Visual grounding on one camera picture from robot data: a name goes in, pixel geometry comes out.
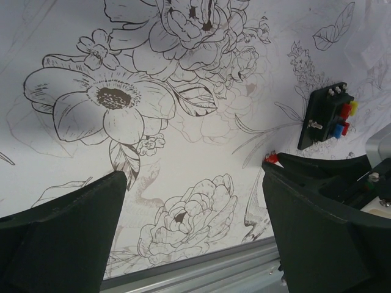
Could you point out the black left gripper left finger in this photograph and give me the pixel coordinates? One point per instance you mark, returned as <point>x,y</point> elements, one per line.
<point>63,245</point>

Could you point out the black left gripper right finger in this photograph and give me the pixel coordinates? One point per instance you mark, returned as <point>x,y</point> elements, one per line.
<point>325,246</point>

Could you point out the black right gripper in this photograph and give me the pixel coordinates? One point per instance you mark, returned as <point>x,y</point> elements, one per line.
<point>353,182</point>

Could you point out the black fuse box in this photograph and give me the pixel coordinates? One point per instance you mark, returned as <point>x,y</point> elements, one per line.
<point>322,114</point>

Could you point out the red blade fuse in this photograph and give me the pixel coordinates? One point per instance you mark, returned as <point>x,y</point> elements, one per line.
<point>271,158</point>
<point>345,111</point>
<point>346,126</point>

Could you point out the yellow blade fuse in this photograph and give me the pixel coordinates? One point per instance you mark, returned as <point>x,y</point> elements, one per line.
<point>354,106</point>

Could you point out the clear plastic fuse box cover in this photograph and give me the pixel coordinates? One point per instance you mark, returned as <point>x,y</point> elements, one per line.
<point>370,41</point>

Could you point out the blue blade fuse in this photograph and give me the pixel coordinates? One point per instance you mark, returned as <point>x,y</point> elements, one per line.
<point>337,131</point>

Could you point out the aluminium frame rail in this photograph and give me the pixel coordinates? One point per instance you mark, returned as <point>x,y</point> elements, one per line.
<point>250,267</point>

